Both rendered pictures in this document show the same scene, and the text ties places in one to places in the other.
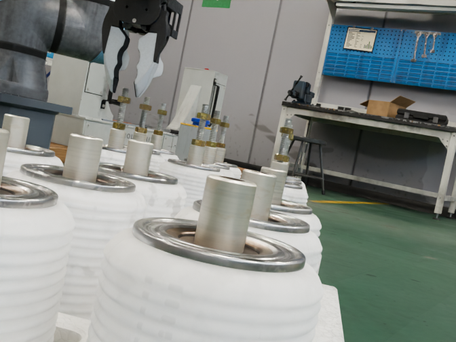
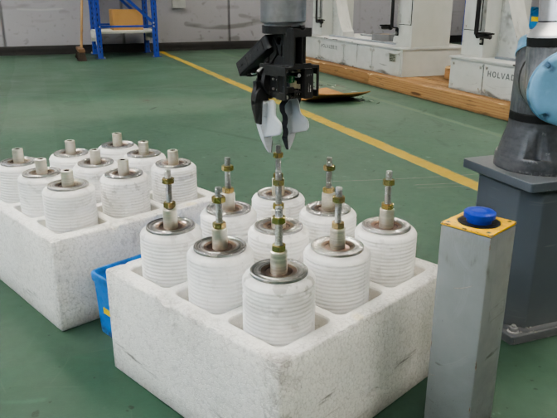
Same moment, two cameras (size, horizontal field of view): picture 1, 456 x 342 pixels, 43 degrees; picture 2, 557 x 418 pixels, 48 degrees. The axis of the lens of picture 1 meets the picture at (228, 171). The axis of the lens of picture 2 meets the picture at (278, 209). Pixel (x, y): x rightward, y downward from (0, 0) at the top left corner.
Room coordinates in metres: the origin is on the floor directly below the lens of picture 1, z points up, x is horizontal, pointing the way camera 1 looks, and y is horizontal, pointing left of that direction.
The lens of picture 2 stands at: (1.49, -0.68, 0.59)
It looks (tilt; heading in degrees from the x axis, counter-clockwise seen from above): 19 degrees down; 128
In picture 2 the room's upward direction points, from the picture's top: straight up
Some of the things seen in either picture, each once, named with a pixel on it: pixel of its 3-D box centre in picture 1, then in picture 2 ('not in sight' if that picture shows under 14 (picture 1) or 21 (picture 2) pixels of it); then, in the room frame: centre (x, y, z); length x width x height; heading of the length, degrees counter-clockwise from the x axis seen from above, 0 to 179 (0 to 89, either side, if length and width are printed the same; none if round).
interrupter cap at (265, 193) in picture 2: (114, 149); (278, 194); (0.82, 0.17, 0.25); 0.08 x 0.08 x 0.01
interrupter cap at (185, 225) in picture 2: (275, 182); (171, 226); (0.80, -0.07, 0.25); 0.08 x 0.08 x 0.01
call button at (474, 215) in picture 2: (199, 123); (479, 217); (1.23, 0.08, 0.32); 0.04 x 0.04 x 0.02
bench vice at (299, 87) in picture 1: (301, 91); not in sight; (5.35, -0.52, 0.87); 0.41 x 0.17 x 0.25; 149
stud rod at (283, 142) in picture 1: (283, 145); (168, 193); (0.80, -0.07, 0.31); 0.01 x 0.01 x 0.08
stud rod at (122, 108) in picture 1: (121, 113); (278, 166); (0.82, 0.17, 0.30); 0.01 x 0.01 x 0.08
